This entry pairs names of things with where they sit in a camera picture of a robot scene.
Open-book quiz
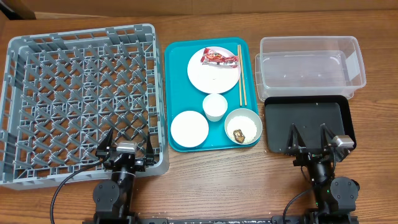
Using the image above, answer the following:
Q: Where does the right wooden chopstick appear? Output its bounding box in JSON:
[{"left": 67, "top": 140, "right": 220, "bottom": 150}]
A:
[{"left": 241, "top": 49, "right": 247, "bottom": 106}]

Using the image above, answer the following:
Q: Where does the small white plate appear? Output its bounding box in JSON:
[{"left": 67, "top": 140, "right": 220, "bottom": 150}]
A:
[{"left": 170, "top": 111, "right": 209, "bottom": 148}]

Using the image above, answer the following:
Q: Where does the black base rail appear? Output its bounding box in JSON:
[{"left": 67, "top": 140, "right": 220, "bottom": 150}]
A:
[{"left": 82, "top": 215, "right": 359, "bottom": 224}]

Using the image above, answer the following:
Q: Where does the large white plate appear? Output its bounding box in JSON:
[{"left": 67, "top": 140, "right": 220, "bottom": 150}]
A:
[{"left": 187, "top": 48, "right": 241, "bottom": 94}]

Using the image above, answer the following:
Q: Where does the white rice pile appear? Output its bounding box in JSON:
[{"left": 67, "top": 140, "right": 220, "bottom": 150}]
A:
[{"left": 226, "top": 116, "right": 257, "bottom": 144}]

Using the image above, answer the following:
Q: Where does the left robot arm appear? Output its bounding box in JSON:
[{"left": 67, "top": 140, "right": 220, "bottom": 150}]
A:
[{"left": 93, "top": 129, "right": 155, "bottom": 224}]

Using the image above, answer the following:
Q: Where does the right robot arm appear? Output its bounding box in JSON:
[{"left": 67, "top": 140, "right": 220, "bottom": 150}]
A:
[{"left": 282, "top": 124, "right": 360, "bottom": 223}]

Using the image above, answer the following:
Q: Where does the grey bowl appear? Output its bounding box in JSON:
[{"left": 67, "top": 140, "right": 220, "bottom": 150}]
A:
[{"left": 224, "top": 108, "right": 263, "bottom": 146}]

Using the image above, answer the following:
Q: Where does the white paper cup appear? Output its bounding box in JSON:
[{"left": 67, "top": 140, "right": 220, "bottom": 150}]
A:
[{"left": 202, "top": 93, "right": 228, "bottom": 122}]

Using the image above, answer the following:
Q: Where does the grey plastic dish rack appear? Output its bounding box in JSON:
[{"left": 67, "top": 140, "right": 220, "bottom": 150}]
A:
[{"left": 1, "top": 24, "right": 169, "bottom": 190}]

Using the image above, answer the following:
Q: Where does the red snack wrapper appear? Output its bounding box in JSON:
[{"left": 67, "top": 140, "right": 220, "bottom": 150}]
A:
[{"left": 200, "top": 48, "right": 239, "bottom": 68}]

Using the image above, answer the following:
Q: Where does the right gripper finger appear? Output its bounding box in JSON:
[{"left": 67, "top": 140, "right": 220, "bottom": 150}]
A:
[
  {"left": 287, "top": 123, "right": 306, "bottom": 149},
  {"left": 320, "top": 123, "right": 335, "bottom": 149}
]

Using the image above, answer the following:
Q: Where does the teal serving tray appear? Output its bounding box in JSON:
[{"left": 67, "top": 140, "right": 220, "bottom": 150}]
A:
[{"left": 164, "top": 37, "right": 259, "bottom": 152}]

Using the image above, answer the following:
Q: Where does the black tray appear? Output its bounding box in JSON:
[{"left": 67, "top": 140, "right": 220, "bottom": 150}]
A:
[{"left": 264, "top": 95, "right": 356, "bottom": 154}]

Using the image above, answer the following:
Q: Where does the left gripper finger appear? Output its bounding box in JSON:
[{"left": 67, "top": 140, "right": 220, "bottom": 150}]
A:
[
  {"left": 96, "top": 128, "right": 114, "bottom": 151},
  {"left": 145, "top": 132, "right": 154, "bottom": 159}
]

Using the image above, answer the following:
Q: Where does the clear plastic bin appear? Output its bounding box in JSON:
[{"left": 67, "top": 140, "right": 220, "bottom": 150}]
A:
[{"left": 254, "top": 36, "right": 366, "bottom": 101}]

